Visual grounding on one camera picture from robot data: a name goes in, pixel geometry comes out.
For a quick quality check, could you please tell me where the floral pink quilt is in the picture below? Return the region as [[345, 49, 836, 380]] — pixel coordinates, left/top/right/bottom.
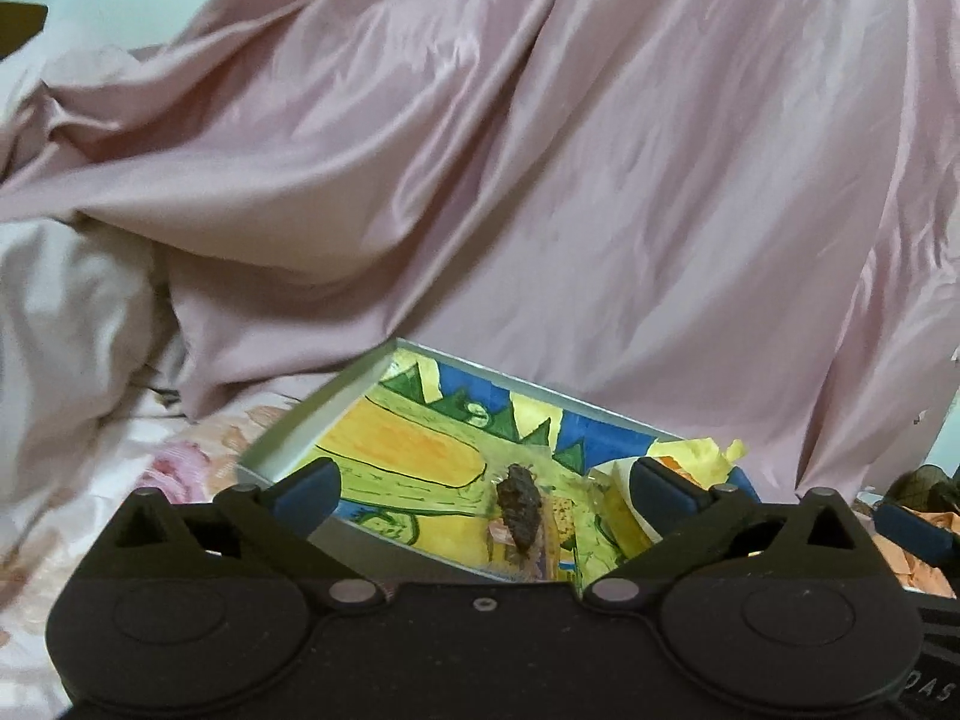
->
[[2, 380, 302, 718]]

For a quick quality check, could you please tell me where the shiny pink satin sheet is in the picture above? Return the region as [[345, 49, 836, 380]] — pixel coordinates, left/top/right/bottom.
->
[[2, 0, 958, 499]]

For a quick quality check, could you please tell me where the yellow orange bread packet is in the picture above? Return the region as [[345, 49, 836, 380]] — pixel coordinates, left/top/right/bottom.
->
[[586, 458, 695, 557]]

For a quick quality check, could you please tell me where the grey shallow cardboard box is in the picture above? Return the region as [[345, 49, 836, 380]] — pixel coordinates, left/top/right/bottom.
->
[[239, 340, 752, 587]]

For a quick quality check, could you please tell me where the orange cloth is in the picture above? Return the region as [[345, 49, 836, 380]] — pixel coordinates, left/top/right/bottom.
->
[[874, 509, 958, 598]]

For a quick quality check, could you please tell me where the pale pink duvet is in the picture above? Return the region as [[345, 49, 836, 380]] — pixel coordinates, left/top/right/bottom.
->
[[2, 25, 172, 509]]

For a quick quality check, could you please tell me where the brown wooden headboard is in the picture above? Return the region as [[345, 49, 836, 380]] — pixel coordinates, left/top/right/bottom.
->
[[0, 2, 49, 59]]

